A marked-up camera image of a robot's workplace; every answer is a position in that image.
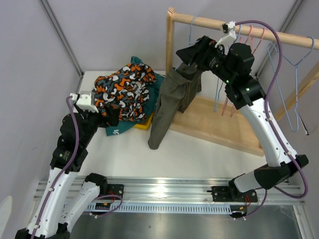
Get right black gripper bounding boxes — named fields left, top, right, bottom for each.
left=175, top=36, right=234, bottom=85

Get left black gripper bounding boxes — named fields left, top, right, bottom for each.
left=74, top=101, right=120, bottom=147

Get camouflage patterned shorts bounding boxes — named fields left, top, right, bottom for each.
left=93, top=63, right=156, bottom=122

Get olive grey shorts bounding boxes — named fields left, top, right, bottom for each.
left=148, top=63, right=203, bottom=150

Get teal shorts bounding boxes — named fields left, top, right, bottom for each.
left=106, top=56, right=163, bottom=136

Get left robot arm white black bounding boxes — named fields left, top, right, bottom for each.
left=15, top=108, right=120, bottom=239

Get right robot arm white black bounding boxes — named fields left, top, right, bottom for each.
left=176, top=36, right=309, bottom=201

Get yellow plastic tray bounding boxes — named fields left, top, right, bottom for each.
left=134, top=112, right=154, bottom=130

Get wooden clothes rack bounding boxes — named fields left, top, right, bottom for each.
left=165, top=7, right=319, bottom=156

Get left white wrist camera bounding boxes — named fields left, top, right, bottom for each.
left=69, top=91, right=99, bottom=113

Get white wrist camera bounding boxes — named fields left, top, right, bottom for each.
left=215, top=21, right=236, bottom=48
left=69, top=91, right=99, bottom=113

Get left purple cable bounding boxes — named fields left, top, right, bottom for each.
left=29, top=96, right=80, bottom=239

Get purple cable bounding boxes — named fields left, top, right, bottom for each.
left=234, top=21, right=309, bottom=220
left=29, top=96, right=80, bottom=239

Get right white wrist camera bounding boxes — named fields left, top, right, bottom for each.
left=215, top=21, right=236, bottom=48

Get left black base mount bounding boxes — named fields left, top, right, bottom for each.
left=107, top=184, right=124, bottom=200

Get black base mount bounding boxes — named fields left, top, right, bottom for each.
left=207, top=186, right=258, bottom=203
left=107, top=184, right=124, bottom=200

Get aluminium mounting rail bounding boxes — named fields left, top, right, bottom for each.
left=33, top=177, right=304, bottom=205

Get slotted cable duct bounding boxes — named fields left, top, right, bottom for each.
left=82, top=203, right=231, bottom=214

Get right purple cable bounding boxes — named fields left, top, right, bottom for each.
left=234, top=21, right=309, bottom=220

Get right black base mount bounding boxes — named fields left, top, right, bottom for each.
left=207, top=186, right=258, bottom=203

